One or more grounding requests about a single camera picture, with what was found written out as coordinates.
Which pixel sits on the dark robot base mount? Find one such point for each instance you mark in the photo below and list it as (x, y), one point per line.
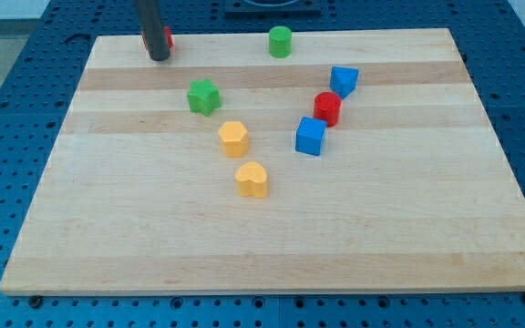
(271, 7)

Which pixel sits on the green star block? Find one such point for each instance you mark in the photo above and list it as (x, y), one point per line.
(203, 97)

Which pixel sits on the green cylinder block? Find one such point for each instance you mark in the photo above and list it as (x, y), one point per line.
(279, 41)

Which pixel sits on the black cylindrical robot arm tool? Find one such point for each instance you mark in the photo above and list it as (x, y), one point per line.
(152, 29)

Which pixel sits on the red block behind tool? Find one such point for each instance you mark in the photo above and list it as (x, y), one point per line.
(168, 35)

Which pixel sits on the yellow hexagon block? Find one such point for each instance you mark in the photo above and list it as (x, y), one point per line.
(234, 139)

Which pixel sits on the yellow heart block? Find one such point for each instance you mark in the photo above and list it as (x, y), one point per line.
(252, 180)

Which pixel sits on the red cylinder block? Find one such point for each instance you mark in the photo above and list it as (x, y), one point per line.
(327, 106)

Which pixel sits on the light wooden board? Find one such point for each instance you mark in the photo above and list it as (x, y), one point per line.
(412, 192)

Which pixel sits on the blue cube block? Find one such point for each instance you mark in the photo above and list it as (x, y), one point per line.
(309, 136)

